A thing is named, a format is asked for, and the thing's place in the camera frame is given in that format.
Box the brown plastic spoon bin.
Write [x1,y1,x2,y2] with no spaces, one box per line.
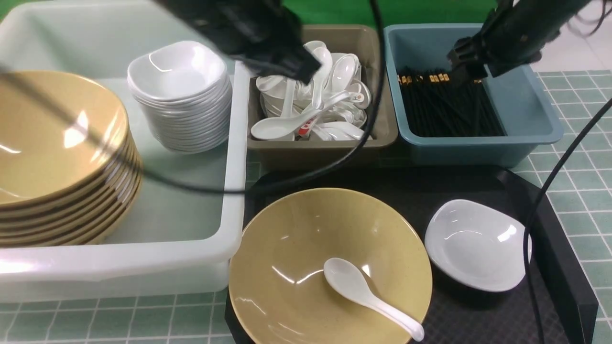
[247,24,398,171]

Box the blue plastic chopstick bin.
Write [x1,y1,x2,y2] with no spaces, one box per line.
[384,23,564,168]

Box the pile of white spoons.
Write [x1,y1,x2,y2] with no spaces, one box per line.
[251,41,372,141]

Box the black cable right side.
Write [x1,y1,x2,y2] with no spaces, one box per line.
[523,98,612,344]

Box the green cloth backdrop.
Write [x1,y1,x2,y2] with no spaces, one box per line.
[283,0,496,26]

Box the black cable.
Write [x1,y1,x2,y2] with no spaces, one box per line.
[523,98,612,344]
[0,0,386,195]

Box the stack of yellow noodle bowls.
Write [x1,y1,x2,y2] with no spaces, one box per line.
[0,70,142,248]

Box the white square sauce dish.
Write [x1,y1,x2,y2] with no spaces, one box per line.
[424,199,526,292]

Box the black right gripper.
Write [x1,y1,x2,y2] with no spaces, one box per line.
[447,0,589,83]

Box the white ceramic soup spoon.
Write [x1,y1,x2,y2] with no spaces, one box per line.
[323,258,426,342]

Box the bundle of black chopsticks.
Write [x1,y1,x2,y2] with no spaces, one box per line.
[396,67,506,138]

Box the large white plastic tub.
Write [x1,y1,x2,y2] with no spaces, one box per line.
[1,0,251,303]

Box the yellow noodle bowl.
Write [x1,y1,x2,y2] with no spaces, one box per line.
[228,188,433,344]

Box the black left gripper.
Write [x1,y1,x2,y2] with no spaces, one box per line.
[156,0,321,84]

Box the stack of white dishes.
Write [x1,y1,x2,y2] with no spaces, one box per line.
[127,41,232,154]

